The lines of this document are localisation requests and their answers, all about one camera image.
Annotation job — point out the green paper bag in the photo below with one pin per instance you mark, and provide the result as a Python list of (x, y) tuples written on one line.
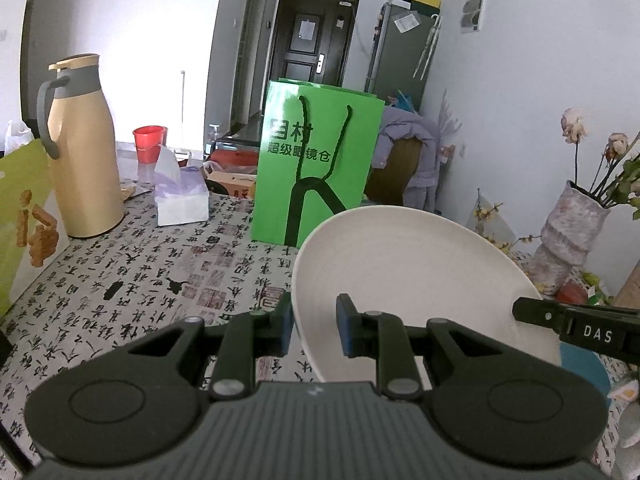
[(315, 160)]

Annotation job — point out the beige thermos jug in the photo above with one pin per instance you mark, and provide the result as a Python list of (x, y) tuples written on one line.
[(85, 160)]

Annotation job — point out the red basin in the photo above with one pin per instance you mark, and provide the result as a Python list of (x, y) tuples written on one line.
[(232, 159)]

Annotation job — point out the soap pump bottle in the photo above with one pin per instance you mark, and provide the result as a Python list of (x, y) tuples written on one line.
[(215, 134)]

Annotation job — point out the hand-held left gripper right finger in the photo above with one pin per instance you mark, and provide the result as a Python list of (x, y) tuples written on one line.
[(345, 327)]

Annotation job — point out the yellow flower branch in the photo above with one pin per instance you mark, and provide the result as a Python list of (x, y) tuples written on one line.
[(500, 225)]

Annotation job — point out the red bucket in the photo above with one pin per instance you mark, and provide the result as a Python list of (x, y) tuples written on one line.
[(149, 144)]

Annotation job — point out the white plastic bag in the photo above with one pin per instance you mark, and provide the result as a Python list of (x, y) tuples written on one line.
[(17, 137)]

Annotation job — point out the red box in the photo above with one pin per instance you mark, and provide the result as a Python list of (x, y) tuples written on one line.
[(572, 292)]

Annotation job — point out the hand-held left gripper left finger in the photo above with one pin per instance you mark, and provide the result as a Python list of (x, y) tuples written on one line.
[(286, 327)]

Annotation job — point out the grey refrigerator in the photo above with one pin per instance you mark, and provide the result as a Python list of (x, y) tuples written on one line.
[(400, 60)]

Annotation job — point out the white tissue pack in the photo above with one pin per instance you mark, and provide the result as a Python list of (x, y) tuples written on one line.
[(182, 205)]

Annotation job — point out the dark brown door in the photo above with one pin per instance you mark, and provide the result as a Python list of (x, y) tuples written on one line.
[(310, 45)]

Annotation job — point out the yellow and black box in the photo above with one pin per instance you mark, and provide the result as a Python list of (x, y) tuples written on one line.
[(422, 0)]

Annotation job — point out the wooden chair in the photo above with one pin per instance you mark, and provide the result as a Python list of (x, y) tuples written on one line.
[(395, 175)]

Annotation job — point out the chair with purple jacket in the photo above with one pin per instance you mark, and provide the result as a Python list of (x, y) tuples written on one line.
[(425, 160)]

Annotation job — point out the yellow-green snack box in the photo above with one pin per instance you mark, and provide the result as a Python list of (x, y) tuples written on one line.
[(25, 220)]

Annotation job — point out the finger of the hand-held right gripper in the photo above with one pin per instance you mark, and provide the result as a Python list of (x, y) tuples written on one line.
[(537, 315)]

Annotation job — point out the grey ceramic vase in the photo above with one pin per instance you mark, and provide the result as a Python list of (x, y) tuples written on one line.
[(565, 240)]

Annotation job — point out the white plate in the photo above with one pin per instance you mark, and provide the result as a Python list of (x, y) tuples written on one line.
[(410, 260)]

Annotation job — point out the white folded umbrella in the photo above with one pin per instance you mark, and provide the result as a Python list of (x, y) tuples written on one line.
[(427, 45)]

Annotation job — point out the wall electrical panel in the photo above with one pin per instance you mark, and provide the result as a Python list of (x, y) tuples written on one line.
[(472, 10)]

